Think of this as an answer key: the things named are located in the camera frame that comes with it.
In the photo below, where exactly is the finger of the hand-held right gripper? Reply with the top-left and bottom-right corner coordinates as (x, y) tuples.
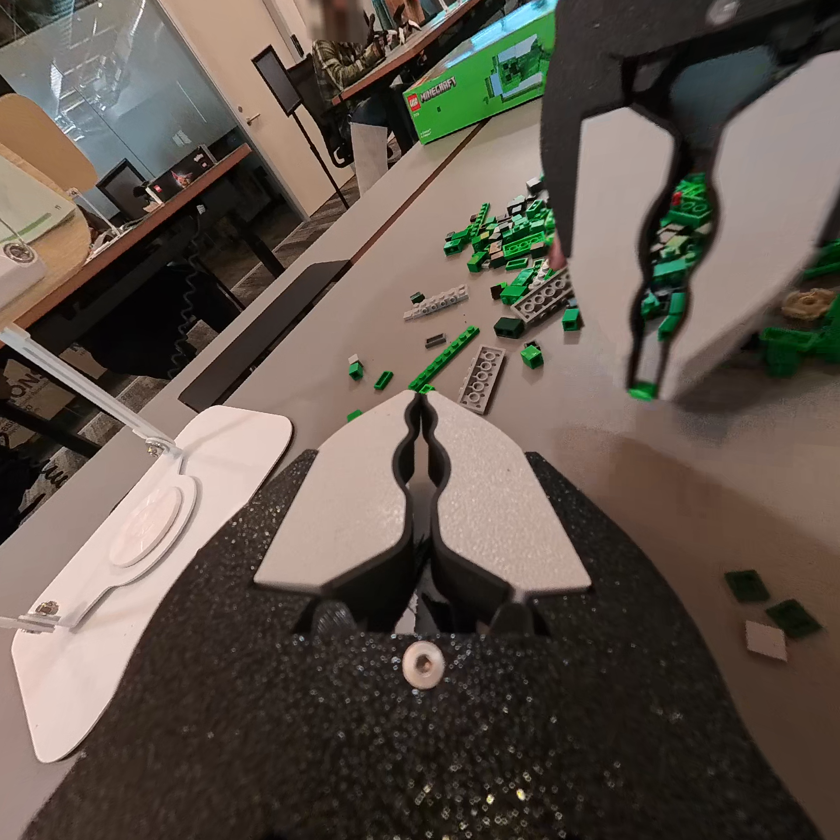
(570, 105), (693, 389)
(653, 47), (840, 401)

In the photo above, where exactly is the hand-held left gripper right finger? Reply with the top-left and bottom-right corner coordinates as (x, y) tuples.
(425, 392), (592, 633)

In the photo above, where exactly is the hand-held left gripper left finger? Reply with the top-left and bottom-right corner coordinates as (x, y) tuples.
(253, 391), (427, 632)

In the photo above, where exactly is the pile of green toy bricks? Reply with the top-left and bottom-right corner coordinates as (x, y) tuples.
(443, 172), (840, 378)

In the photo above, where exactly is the tan round toy piece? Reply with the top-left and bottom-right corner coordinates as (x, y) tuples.
(781, 287), (834, 322)

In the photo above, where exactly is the green toy brick box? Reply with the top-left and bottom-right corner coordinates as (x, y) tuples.
(402, 10), (559, 145)

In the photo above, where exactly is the grey two-by-four plate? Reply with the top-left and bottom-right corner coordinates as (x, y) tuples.
(457, 346), (508, 414)

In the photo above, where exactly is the long green plate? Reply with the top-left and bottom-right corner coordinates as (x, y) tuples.
(408, 326), (480, 389)

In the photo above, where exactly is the long grey studded brick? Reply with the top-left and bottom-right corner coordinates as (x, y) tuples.
(403, 284), (470, 321)

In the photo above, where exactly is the dark green flat tile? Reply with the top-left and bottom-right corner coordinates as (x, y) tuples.
(764, 598), (823, 641)
(724, 570), (770, 603)

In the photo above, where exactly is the white flat stand base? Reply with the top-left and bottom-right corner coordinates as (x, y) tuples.
(10, 405), (294, 763)

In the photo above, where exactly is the white flat tile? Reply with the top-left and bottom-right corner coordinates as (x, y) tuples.
(745, 620), (788, 662)

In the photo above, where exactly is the black sign on stand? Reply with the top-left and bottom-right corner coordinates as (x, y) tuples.
(252, 45), (350, 211)

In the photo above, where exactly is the brown cardboard box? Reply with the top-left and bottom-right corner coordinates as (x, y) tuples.
(0, 361), (67, 427)

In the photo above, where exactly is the brown wooden table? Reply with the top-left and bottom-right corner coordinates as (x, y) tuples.
(0, 143), (284, 329)

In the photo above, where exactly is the dark printed box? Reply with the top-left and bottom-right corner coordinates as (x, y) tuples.
(147, 146), (217, 194)

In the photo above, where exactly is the black monitor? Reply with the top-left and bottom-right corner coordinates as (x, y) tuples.
(97, 159), (148, 221)

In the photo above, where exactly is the white box device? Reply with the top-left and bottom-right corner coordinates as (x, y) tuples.
(0, 157), (78, 309)

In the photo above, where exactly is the rounded wooden board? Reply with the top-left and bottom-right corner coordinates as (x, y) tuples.
(0, 92), (99, 316)

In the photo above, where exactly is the black desk cable cover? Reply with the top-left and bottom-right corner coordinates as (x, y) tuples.
(178, 260), (352, 413)

